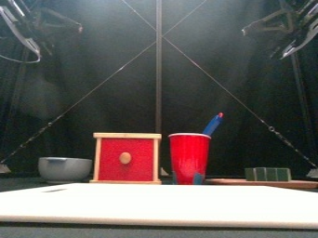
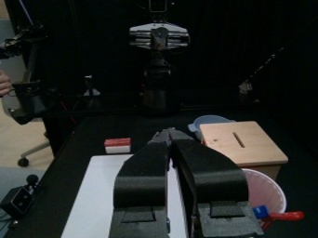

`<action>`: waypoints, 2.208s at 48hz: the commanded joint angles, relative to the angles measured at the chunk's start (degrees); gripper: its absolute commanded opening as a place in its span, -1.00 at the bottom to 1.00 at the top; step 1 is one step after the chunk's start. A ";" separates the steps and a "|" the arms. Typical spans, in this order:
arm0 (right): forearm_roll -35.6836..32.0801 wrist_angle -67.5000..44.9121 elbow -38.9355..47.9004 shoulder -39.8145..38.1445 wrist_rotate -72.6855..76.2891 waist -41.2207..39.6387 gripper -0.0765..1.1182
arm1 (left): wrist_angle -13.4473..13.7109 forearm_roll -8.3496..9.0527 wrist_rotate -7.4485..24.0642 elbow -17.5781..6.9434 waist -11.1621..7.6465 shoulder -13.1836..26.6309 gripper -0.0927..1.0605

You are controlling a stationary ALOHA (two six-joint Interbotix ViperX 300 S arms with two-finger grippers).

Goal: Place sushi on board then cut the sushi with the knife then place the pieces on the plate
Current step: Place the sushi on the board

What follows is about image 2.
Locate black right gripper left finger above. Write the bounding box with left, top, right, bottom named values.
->
left=108, top=128, right=171, bottom=238

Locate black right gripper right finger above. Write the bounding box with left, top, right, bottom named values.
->
left=169, top=127, right=265, bottom=238

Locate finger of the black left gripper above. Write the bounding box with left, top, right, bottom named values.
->
left=159, top=27, right=170, bottom=52
left=150, top=27, right=162, bottom=52

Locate white cutting board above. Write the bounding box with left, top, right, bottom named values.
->
left=62, top=153, right=190, bottom=238

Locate red and white toy sushi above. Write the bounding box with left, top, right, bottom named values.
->
left=103, top=138, right=132, bottom=155

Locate light blue plastic plate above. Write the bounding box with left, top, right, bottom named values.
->
left=186, top=114, right=237, bottom=140

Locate bare person hand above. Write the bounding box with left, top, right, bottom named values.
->
left=0, top=70, right=12, bottom=98

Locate red plastic cup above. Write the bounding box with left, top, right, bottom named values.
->
left=241, top=167, right=289, bottom=231

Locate blue plastic utensil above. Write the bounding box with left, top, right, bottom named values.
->
left=253, top=205, right=271, bottom=220

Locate wooden box with slot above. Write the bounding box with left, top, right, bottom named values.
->
left=199, top=120, right=290, bottom=180

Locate office chair wheeled base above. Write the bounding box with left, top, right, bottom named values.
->
left=16, top=131, right=54, bottom=168

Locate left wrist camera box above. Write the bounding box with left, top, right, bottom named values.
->
left=148, top=0, right=169, bottom=14

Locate white frame clamp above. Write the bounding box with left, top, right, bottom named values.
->
left=238, top=79, right=255, bottom=96

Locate thin diagonal frame cord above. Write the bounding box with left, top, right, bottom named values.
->
left=247, top=46, right=286, bottom=83

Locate black camera with microphone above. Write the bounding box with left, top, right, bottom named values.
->
left=0, top=174, right=42, bottom=219

